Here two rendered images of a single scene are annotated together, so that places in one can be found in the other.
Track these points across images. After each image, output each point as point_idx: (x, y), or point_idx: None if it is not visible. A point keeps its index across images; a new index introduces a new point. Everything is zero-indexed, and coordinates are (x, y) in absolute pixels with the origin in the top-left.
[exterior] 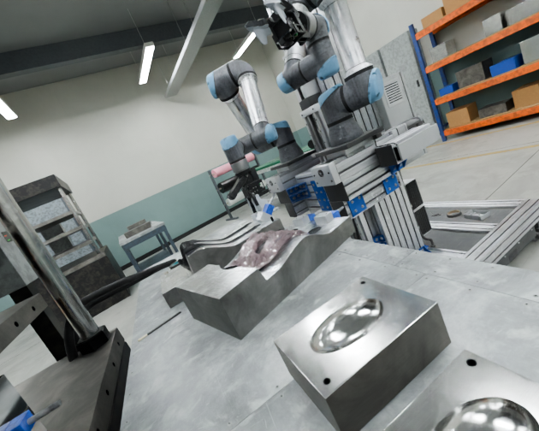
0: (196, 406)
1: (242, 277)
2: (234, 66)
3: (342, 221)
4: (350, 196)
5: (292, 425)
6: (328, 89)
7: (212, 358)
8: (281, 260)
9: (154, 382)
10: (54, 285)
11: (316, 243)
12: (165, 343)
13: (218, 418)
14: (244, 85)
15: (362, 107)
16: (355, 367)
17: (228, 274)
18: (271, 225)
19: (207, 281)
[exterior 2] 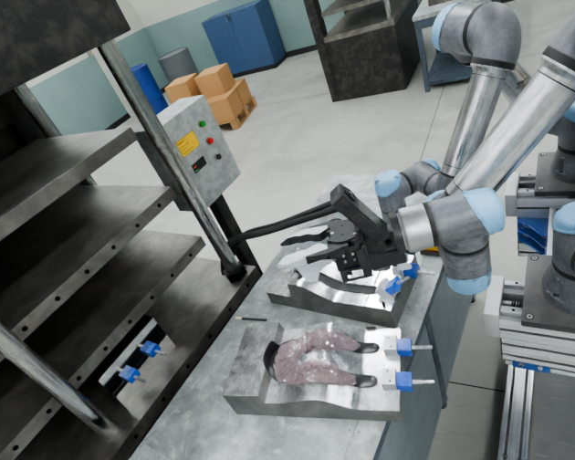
0: (190, 429)
1: (245, 392)
2: (475, 33)
3: (383, 410)
4: (507, 356)
5: None
6: (567, 224)
7: (221, 405)
8: (289, 396)
9: (203, 379)
10: (208, 236)
11: (332, 408)
12: (234, 347)
13: (184, 451)
14: (470, 83)
15: None
16: None
17: (255, 368)
18: (378, 309)
19: (247, 355)
